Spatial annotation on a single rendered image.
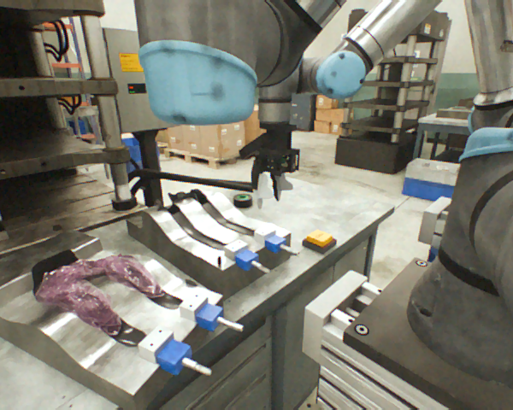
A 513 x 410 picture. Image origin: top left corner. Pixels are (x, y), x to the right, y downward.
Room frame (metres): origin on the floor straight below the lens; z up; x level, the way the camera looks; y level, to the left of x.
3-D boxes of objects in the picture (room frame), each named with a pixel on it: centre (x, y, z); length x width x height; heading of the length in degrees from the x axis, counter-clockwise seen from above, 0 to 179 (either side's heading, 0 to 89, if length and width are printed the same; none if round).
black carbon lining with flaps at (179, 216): (0.86, 0.18, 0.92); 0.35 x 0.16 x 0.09; 47
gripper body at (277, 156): (0.74, -0.03, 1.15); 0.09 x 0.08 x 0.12; 47
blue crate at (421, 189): (3.39, -1.98, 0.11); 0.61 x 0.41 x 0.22; 49
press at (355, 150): (5.06, -1.97, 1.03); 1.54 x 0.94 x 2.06; 139
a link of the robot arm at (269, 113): (0.74, -0.03, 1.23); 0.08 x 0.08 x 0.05
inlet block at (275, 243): (0.73, -0.04, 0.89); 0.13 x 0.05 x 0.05; 47
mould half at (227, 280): (0.88, 0.19, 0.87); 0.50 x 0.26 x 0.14; 47
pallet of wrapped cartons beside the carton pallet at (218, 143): (5.14, 0.92, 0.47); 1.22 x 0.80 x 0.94; 53
